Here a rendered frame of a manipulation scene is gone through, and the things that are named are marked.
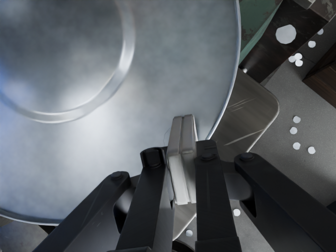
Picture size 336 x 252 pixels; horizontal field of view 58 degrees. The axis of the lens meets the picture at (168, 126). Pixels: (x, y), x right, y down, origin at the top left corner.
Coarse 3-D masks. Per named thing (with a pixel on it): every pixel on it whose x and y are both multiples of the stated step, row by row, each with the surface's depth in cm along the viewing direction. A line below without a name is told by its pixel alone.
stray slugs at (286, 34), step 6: (276, 30) 35; (282, 30) 35; (288, 30) 35; (294, 30) 35; (276, 36) 35; (282, 36) 35; (288, 36) 35; (294, 36) 35; (282, 42) 35; (288, 42) 35
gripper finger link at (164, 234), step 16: (144, 160) 15; (160, 160) 15; (144, 176) 14; (160, 176) 14; (144, 192) 13; (160, 192) 12; (144, 208) 11; (160, 208) 12; (128, 224) 11; (144, 224) 10; (160, 224) 11; (128, 240) 10; (144, 240) 10; (160, 240) 11
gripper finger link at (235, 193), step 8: (200, 144) 18; (208, 144) 18; (200, 152) 17; (208, 152) 16; (216, 152) 16; (224, 168) 14; (232, 168) 14; (224, 176) 14; (232, 176) 14; (240, 176) 14; (232, 184) 14; (240, 184) 14; (248, 184) 14; (232, 192) 14; (240, 192) 14; (248, 192) 14; (240, 200) 14; (248, 200) 14
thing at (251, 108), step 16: (240, 80) 22; (240, 96) 22; (256, 96) 22; (272, 96) 22; (224, 112) 23; (240, 112) 22; (256, 112) 22; (272, 112) 22; (224, 128) 23; (240, 128) 22; (256, 128) 22; (224, 144) 23; (240, 144) 22; (224, 160) 23; (176, 208) 23; (192, 208) 23; (176, 224) 23
